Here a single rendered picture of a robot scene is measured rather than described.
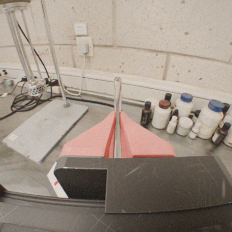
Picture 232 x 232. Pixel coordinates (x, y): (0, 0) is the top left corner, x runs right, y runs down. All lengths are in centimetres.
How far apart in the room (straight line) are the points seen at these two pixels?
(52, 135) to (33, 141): 7
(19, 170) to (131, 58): 56
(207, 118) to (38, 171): 53
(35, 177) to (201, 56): 67
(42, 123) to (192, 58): 62
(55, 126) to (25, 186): 22
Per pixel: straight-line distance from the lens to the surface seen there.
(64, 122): 53
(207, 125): 50
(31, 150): 48
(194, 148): 49
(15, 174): 47
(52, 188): 39
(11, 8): 42
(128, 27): 58
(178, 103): 51
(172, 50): 56
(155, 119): 48
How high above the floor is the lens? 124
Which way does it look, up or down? 39 degrees down
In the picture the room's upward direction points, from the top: straight up
